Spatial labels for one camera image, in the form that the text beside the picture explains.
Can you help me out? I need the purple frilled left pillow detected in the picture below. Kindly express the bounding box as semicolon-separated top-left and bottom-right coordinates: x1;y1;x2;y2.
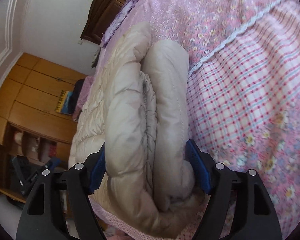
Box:
102;0;137;48

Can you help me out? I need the beige puffer down jacket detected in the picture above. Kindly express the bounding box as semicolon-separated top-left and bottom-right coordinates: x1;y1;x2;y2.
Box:
69;22;204;239

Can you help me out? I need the yellow blue book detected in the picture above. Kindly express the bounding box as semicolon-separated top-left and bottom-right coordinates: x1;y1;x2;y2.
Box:
55;90;72;115

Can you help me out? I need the yellow wooden wardrobe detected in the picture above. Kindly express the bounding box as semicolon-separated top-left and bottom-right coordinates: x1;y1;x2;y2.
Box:
0;53;86;155

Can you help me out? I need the wooden open shelf unit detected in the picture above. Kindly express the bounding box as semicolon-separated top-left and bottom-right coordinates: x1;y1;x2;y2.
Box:
0;116;71;203

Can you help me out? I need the dark wooden headboard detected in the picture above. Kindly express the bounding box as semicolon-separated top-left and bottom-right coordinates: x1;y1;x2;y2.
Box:
81;0;127;45

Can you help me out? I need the black clothing on chair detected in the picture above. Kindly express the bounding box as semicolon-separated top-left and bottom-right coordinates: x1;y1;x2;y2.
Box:
68;79;85;114

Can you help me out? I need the chair with pink floral cover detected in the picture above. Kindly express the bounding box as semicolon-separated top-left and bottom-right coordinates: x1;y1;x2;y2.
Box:
72;76;94;121

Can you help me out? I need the dark wooden nightstand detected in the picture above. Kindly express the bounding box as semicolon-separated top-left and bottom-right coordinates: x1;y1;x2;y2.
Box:
91;47;101;68

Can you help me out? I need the pink floral bedspread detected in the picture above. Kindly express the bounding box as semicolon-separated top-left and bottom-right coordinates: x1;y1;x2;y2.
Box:
98;0;300;238

